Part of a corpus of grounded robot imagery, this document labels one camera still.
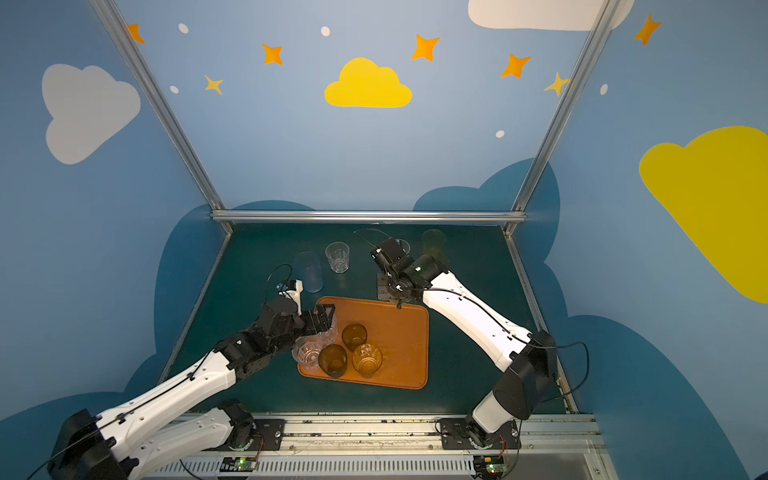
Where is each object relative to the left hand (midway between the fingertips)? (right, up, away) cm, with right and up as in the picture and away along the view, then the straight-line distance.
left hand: (326, 310), depth 79 cm
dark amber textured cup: (+1, -15, +5) cm, 16 cm away
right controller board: (+41, -37, -8) cm, 56 cm away
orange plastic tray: (+21, -10, +15) cm, 28 cm away
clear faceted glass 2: (-2, -10, +6) cm, 12 cm away
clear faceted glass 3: (-7, -12, +5) cm, 15 cm away
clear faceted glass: (-1, +15, +29) cm, 32 cm away
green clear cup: (+16, +6, -10) cm, 19 cm away
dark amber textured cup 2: (+6, -9, +9) cm, 15 cm away
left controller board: (-21, -36, -8) cm, 42 cm away
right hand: (+17, +7, 0) cm, 19 cm away
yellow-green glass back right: (+32, +19, +20) cm, 42 cm away
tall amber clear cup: (+11, -16, +7) cm, 20 cm away
